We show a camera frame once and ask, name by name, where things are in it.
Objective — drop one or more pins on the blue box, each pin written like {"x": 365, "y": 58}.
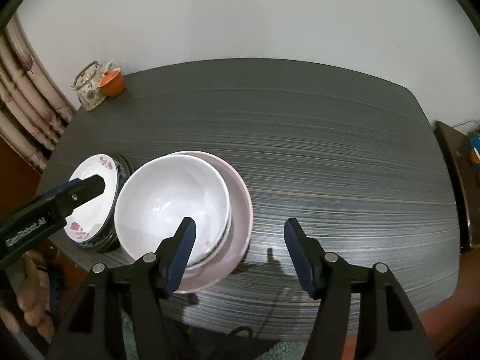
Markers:
{"x": 476, "y": 146}

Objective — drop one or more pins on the white bowl blue print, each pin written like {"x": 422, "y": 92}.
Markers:
{"x": 222, "y": 240}

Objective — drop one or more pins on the white plate pink flowers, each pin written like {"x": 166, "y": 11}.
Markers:
{"x": 93, "y": 219}

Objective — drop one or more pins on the person's left hand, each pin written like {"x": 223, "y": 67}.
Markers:
{"x": 35, "y": 296}

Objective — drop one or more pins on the dark wooden side table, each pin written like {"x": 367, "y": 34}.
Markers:
{"x": 455, "y": 180}

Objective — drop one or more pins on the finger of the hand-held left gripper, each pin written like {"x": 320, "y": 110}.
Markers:
{"x": 60, "y": 190}
{"x": 86, "y": 191}

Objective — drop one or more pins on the white bowl pink base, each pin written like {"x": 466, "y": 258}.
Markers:
{"x": 168, "y": 195}

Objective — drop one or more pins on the floral ceramic teapot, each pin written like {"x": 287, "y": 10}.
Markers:
{"x": 90, "y": 93}

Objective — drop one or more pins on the large pink bowl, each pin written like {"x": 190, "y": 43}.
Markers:
{"x": 240, "y": 210}

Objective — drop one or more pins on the orange lidded tea cup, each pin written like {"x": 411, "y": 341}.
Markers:
{"x": 112, "y": 84}

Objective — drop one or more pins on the large blue floral plate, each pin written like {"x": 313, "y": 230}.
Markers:
{"x": 127, "y": 170}

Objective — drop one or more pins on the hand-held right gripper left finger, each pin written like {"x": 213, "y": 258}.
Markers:
{"x": 182, "y": 255}

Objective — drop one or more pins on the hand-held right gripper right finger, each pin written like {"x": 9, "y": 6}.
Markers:
{"x": 300, "y": 258}

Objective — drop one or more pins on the beige patterned curtain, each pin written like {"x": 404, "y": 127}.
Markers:
{"x": 26, "y": 101}

